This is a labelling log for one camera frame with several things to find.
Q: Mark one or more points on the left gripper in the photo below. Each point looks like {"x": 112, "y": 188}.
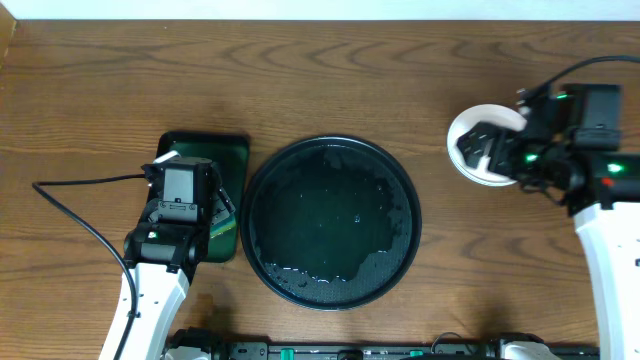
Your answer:
{"x": 220, "y": 201}

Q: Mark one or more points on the mint plate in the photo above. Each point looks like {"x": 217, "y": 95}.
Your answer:
{"x": 480, "y": 175}

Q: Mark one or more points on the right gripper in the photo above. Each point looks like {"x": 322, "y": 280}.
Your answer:
{"x": 484, "y": 134}

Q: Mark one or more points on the round black tray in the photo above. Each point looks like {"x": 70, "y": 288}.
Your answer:
{"x": 331, "y": 222}

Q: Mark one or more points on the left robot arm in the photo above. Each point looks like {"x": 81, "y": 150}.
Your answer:
{"x": 162, "y": 252}

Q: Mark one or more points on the green sponge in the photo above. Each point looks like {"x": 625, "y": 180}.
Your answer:
{"x": 222, "y": 226}

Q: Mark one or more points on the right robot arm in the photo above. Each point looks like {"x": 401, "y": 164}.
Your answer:
{"x": 606, "y": 221}

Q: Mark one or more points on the rectangular black tray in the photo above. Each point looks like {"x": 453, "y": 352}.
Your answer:
{"x": 230, "y": 153}

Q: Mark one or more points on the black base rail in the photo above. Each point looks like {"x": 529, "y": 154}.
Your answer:
{"x": 195, "y": 343}

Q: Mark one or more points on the white plate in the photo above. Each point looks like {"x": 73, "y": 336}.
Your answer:
{"x": 495, "y": 114}

